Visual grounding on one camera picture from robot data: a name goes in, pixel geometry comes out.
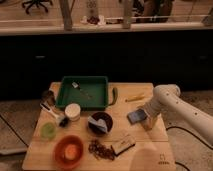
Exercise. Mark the orange plastic bowl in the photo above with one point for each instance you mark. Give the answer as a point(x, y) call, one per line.
point(68, 153)

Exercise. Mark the black office chair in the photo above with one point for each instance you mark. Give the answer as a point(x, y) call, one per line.
point(29, 3)

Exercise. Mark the white plastic cup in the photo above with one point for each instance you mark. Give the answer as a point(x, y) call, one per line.
point(72, 111)

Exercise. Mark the blue grey sponge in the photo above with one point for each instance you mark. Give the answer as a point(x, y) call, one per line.
point(136, 116)

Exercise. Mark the blue white crumpled cloth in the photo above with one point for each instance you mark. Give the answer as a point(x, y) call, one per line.
point(97, 126)

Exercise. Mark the small silver item in tray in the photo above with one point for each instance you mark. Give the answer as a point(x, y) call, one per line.
point(75, 85)

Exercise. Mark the green plastic cup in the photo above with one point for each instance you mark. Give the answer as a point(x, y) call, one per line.
point(48, 131)

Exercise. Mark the wooden block eraser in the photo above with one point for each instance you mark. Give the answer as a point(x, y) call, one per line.
point(123, 144)

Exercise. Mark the tan wooden gripper body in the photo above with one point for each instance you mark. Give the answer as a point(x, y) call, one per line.
point(151, 118)

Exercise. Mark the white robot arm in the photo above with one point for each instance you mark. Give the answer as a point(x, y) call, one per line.
point(169, 96)

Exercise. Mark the dark brown bowl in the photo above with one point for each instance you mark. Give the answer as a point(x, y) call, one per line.
point(106, 117)

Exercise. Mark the green plastic tray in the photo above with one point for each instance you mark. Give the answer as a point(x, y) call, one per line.
point(91, 95)

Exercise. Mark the green pepper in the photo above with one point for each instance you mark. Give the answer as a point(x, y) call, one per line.
point(114, 96)

